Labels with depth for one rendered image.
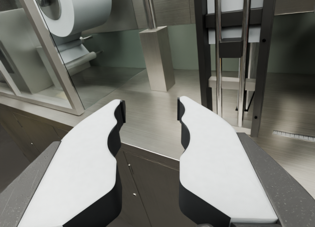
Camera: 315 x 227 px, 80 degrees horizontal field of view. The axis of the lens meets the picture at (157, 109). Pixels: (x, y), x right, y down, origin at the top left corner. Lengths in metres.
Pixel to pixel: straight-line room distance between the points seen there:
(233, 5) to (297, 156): 0.39
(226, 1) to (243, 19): 0.06
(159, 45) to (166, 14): 0.29
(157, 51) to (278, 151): 0.56
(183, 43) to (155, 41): 0.28
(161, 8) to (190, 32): 0.19
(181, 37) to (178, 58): 0.12
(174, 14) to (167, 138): 0.66
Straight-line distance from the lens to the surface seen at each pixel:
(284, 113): 0.72
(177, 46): 1.08
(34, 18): 0.82
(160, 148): 0.58
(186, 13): 1.02
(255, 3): 0.51
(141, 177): 0.80
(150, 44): 0.83
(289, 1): 0.93
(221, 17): 0.50
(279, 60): 0.99
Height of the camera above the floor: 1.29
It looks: 31 degrees down
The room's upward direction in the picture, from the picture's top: 12 degrees counter-clockwise
